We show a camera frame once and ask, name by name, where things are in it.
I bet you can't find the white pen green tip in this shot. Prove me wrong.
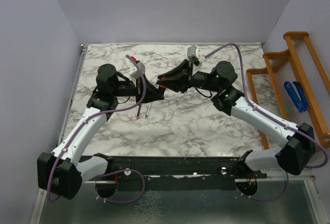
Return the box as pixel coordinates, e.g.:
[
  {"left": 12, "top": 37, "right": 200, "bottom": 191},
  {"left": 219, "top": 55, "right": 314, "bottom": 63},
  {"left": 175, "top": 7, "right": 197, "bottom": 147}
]
[{"left": 145, "top": 102, "right": 153, "bottom": 118}]

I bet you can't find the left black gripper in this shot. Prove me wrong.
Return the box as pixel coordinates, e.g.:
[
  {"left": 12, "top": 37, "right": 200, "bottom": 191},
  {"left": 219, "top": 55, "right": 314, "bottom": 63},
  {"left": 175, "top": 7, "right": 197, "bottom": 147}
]
[{"left": 111, "top": 71, "right": 164, "bottom": 104}]

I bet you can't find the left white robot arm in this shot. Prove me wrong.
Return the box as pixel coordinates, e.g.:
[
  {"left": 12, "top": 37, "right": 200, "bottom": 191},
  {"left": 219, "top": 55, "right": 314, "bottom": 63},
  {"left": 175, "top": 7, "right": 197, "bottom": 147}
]
[{"left": 37, "top": 61, "right": 164, "bottom": 200}]

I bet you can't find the blue stapler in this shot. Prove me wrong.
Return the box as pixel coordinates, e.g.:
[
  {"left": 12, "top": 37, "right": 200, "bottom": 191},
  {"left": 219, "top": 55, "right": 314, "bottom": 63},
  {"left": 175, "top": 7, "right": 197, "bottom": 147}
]
[{"left": 284, "top": 81, "right": 309, "bottom": 113}]

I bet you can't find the red ink pen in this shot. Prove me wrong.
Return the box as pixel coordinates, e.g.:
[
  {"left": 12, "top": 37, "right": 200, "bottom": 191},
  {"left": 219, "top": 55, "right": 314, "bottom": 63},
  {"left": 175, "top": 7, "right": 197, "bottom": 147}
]
[{"left": 136, "top": 104, "right": 142, "bottom": 119}]

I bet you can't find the wooden rack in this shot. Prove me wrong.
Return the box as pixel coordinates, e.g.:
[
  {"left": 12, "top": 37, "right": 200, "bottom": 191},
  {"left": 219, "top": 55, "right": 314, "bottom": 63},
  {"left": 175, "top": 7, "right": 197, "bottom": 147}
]
[{"left": 246, "top": 31, "right": 329, "bottom": 148}]

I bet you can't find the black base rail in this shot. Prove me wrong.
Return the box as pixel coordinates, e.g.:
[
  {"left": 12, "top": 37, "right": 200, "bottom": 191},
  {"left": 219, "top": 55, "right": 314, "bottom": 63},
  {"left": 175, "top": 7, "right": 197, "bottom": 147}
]
[{"left": 84, "top": 155, "right": 269, "bottom": 191}]

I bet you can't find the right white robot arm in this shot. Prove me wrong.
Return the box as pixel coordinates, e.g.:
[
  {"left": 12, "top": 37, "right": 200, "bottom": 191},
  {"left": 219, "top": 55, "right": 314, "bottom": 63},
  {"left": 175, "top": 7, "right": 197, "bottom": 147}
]
[{"left": 157, "top": 59, "right": 316, "bottom": 178}]

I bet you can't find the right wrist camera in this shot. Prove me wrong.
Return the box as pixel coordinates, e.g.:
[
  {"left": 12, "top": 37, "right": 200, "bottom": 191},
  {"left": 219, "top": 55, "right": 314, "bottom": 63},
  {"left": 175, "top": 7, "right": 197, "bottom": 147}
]
[{"left": 187, "top": 45, "right": 206, "bottom": 67}]

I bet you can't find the aluminium frame rail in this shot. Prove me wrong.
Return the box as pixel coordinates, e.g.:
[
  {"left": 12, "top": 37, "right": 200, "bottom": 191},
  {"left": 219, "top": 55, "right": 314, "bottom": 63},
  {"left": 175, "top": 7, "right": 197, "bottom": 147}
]
[{"left": 29, "top": 44, "right": 88, "bottom": 223}]

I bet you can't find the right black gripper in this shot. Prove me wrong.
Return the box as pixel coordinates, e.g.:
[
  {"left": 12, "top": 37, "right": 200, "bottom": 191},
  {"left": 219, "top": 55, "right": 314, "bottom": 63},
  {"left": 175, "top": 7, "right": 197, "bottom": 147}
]
[{"left": 156, "top": 63, "right": 218, "bottom": 97}]

